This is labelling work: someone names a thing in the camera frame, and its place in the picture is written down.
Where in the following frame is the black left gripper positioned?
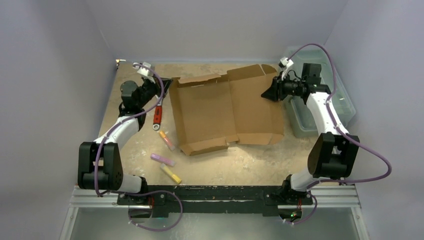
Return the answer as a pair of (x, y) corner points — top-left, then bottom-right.
(137, 74), (173, 109)

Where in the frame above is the brown cardboard box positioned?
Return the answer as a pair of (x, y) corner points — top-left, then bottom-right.
(168, 64), (284, 156)

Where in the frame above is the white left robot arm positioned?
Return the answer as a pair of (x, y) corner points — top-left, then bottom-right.
(77, 78), (173, 205)

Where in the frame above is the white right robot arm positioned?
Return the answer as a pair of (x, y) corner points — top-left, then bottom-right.
(261, 58), (359, 204)

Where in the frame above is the red adjustable wrench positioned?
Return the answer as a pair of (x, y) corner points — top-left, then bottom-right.
(152, 96), (165, 131)

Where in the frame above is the clear plastic bin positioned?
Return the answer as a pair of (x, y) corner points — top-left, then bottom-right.
(283, 45), (356, 138)

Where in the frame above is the orange highlighter marker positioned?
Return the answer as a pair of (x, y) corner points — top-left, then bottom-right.
(158, 130), (176, 151)

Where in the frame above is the purple highlighter marker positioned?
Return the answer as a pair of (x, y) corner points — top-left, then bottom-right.
(150, 153), (176, 167)

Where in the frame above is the yellow highlighter marker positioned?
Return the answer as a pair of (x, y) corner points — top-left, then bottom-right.
(160, 163), (182, 184)

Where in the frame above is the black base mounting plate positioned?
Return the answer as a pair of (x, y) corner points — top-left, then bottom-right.
(117, 185), (313, 218)

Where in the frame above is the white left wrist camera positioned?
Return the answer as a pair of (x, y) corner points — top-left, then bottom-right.
(132, 62), (156, 83)

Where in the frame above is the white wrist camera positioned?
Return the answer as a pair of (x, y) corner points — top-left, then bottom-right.
(132, 62), (156, 83)
(278, 57), (294, 80)

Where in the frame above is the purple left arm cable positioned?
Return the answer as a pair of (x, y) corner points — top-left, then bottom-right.
(93, 62), (166, 198)

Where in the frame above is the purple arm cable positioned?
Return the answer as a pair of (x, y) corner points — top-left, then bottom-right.
(93, 62), (166, 198)
(288, 43), (393, 186)

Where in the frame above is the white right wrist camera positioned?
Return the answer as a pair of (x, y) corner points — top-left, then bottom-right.
(278, 57), (294, 80)

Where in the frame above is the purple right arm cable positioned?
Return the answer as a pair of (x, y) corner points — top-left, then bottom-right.
(288, 43), (393, 186)

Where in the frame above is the aluminium frame rail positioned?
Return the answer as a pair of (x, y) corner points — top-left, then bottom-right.
(59, 185), (370, 240)

